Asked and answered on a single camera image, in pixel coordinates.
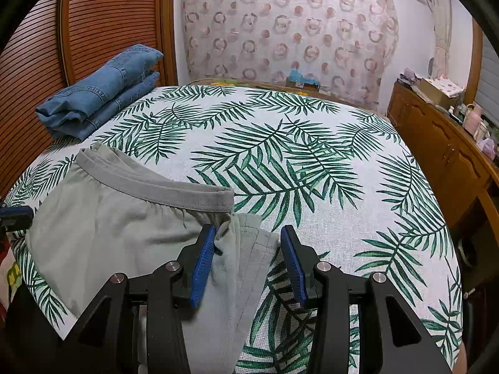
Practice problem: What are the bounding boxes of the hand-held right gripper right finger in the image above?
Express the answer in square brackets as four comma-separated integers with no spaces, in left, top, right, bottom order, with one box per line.
[281,225,455,374]

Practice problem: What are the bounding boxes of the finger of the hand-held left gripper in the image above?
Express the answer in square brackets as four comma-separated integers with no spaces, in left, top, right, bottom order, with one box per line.
[0,206,35,227]

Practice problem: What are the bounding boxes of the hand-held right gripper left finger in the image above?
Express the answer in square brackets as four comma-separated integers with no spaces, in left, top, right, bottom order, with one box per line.
[58,224,217,374]

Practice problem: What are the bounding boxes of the grey pants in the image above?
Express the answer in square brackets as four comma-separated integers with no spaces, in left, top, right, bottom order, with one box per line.
[25,142,281,374]

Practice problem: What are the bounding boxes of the palm leaf print cloth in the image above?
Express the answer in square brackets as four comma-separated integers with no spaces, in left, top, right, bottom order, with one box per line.
[4,84,464,374]

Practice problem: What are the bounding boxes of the folded blue jeans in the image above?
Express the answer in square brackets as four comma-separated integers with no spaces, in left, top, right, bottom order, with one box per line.
[35,45,163,141]

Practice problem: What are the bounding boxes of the blue toy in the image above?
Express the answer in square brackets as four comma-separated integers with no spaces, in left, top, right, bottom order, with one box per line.
[288,69,320,88]

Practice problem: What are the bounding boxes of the wooden cabinet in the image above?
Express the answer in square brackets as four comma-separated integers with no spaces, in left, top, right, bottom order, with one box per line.
[386,82,499,281]

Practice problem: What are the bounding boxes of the wooden slatted wardrobe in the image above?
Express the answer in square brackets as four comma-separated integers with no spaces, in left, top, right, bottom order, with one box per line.
[0,0,178,199]

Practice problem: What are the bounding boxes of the cardboard box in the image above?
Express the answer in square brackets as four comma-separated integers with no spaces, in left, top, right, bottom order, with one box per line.
[419,78,464,110]

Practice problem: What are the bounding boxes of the pink bottle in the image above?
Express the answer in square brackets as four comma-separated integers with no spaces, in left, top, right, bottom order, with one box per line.
[464,103,484,135]

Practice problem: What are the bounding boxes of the circle pattern sheer curtain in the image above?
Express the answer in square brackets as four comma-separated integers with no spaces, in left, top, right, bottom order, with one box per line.
[181,0,398,112]

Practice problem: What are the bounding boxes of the window blind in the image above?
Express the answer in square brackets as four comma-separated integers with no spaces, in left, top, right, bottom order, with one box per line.
[481,31,499,113]

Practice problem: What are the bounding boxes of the beige curtain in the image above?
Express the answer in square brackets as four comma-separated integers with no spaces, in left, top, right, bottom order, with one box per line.
[425,0,453,53]

